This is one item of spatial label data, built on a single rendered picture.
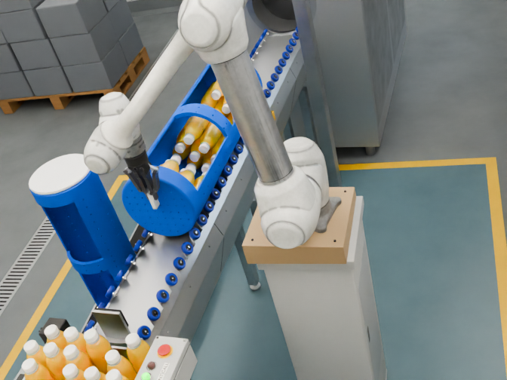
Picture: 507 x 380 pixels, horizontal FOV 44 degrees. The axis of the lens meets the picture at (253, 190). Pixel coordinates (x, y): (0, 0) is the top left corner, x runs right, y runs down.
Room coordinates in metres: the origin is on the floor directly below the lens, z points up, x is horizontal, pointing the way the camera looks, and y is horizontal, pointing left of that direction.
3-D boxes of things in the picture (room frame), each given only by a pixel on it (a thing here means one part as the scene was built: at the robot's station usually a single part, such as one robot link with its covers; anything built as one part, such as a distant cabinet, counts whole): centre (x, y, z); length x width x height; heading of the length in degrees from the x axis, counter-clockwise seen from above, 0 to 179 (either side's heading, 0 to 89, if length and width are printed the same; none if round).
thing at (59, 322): (1.46, 0.74, 0.95); 0.10 x 0.07 x 0.10; 63
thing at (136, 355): (1.23, 0.45, 0.99); 0.07 x 0.07 x 0.19
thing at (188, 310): (2.35, 0.07, 0.79); 2.17 x 0.29 x 0.34; 153
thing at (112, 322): (1.41, 0.54, 0.99); 0.10 x 0.02 x 0.12; 63
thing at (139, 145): (1.76, 0.34, 1.39); 0.09 x 0.09 x 0.06
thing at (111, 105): (1.75, 0.34, 1.50); 0.13 x 0.11 x 0.16; 162
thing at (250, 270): (2.38, 0.13, 0.31); 0.06 x 0.06 x 0.63; 63
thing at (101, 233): (2.33, 0.78, 0.59); 0.28 x 0.28 x 0.88
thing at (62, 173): (2.33, 0.78, 1.03); 0.28 x 0.28 x 0.01
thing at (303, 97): (3.20, -0.43, 0.31); 0.06 x 0.06 x 0.63; 63
